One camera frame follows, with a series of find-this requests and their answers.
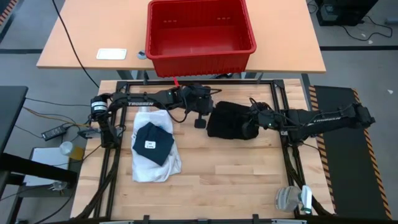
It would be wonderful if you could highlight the red plastic bin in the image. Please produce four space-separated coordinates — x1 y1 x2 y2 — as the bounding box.
144 0 257 78

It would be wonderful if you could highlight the white button-up shirt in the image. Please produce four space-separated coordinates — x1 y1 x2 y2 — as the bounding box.
130 110 183 184

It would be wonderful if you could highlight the black equipment case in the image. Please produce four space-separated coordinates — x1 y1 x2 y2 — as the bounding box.
313 0 380 27

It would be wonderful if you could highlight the white rectangular pad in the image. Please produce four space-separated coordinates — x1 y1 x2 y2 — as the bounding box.
96 47 128 61

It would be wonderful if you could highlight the black metal beam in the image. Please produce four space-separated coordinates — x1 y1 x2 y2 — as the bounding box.
0 152 78 184

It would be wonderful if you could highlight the black knit sweater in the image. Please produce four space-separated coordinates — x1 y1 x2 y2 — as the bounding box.
206 101 261 141

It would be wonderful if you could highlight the black power adapter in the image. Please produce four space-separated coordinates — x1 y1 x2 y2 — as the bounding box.
41 124 70 141

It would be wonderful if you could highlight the plastic bottle yellow liquid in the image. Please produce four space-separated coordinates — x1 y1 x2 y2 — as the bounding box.
58 141 86 161

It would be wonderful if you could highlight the looped black floor cable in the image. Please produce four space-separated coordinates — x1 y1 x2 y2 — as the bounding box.
340 15 394 42

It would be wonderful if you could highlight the thin black floor cable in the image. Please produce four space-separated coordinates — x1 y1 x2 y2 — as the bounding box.
24 97 91 108

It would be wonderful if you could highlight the small clear plastic object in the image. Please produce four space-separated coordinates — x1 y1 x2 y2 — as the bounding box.
48 181 68 192

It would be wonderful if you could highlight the brown floor cable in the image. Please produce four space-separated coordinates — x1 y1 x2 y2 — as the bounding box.
22 106 90 127

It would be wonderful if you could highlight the beige wooden desk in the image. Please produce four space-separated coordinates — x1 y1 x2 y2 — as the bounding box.
36 0 326 74

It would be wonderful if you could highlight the black hazard-striped floor mat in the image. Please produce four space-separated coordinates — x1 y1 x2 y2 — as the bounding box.
307 85 393 220

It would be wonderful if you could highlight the dark navy garment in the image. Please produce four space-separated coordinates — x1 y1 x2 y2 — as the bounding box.
132 121 175 167

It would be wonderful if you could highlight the white paper sheet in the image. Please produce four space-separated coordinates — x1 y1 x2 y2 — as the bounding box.
23 146 71 187

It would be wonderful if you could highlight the black aluminium table frame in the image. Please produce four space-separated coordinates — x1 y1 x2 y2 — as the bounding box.
74 79 336 224

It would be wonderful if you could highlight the dark grey desk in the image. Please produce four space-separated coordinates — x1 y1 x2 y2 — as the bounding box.
0 85 29 153

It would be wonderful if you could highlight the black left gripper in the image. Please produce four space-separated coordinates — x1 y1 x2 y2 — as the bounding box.
185 84 216 129

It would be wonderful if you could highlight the long thick black cable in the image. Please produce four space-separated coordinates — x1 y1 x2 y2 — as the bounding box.
51 0 100 89

